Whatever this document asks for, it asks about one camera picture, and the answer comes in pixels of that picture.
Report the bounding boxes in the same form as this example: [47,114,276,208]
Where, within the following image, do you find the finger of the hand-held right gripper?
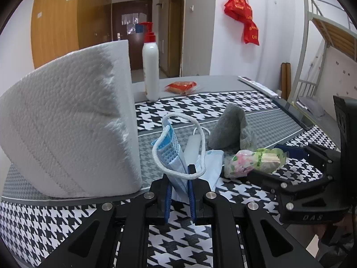
[245,168,334,194]
[274,144,342,171]

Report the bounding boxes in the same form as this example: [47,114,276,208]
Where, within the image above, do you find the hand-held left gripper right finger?
[187,165,324,268]

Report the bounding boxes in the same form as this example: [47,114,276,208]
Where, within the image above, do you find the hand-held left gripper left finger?
[36,177,172,268]

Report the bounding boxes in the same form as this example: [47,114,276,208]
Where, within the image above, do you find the blue face mask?
[197,149,224,193]
[151,113,207,196]

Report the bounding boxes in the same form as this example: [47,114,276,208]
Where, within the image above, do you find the grey sock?
[209,103,258,151]

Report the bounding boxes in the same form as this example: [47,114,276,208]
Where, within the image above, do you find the white foam box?
[0,40,143,199]

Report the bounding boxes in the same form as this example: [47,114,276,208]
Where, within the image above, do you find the person's right forearm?
[316,233,357,268]

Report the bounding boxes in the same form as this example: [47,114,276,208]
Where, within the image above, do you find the person's right hand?
[314,208,357,246]

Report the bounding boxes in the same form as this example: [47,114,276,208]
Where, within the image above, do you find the grey cushion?
[298,96,326,118]

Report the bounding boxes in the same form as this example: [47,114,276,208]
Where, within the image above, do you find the white face mask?
[185,124,212,159]

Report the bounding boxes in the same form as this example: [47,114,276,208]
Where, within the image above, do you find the leaning wooden boards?
[280,63,292,99]

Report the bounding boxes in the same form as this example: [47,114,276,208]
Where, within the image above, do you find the white remote control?
[238,75,278,98]

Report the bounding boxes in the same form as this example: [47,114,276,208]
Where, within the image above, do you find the red snack packet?
[164,81,197,95]

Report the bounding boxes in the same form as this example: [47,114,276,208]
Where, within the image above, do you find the red plastic bag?
[224,0,253,23]
[242,19,260,46]

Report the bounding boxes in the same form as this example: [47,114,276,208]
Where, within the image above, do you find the white metal bunk bed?
[287,0,357,134]

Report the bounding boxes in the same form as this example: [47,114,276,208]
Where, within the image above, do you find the white pump bottle red top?
[139,22,160,101]

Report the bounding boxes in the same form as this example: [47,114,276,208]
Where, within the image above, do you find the dark brown door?
[112,0,153,71]

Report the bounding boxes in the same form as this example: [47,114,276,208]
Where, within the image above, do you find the transparent door notice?
[121,13,147,25]

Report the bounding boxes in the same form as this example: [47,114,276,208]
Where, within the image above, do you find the wooden wardrobe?
[30,0,113,69]

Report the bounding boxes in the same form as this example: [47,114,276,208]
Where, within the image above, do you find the brown side door frame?
[167,0,187,77]

